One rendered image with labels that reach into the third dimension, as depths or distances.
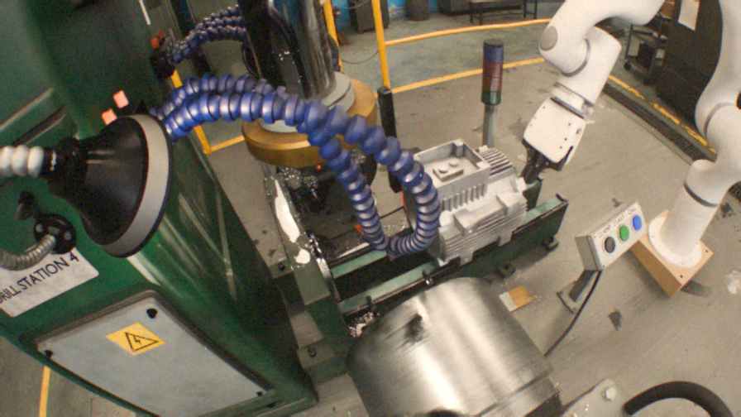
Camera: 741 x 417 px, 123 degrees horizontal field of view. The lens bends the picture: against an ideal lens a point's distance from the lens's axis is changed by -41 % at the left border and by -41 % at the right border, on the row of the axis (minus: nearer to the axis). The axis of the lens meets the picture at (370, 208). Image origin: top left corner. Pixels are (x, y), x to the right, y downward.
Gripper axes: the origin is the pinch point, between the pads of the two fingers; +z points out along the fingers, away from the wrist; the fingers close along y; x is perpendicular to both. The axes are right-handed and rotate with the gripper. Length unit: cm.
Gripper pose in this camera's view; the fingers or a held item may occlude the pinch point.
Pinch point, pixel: (529, 174)
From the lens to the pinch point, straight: 71.6
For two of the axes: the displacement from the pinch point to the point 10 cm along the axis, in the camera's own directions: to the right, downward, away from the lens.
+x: -8.5, -0.2, -5.2
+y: -4.0, -6.2, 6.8
